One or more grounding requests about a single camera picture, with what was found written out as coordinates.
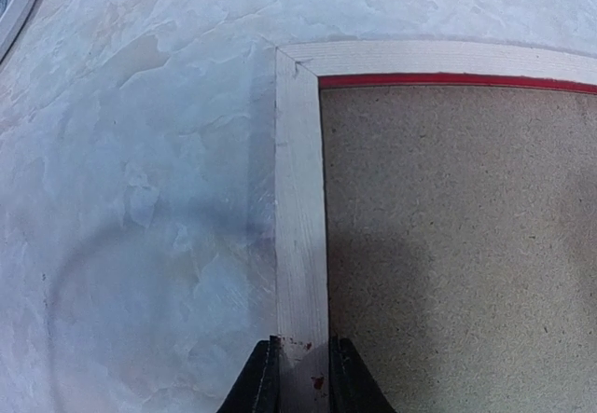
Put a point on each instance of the red wooden picture frame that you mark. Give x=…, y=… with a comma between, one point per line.
x=301, y=70

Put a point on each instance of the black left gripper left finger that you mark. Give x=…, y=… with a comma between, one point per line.
x=256, y=389

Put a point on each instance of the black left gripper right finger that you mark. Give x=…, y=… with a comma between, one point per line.
x=352, y=387

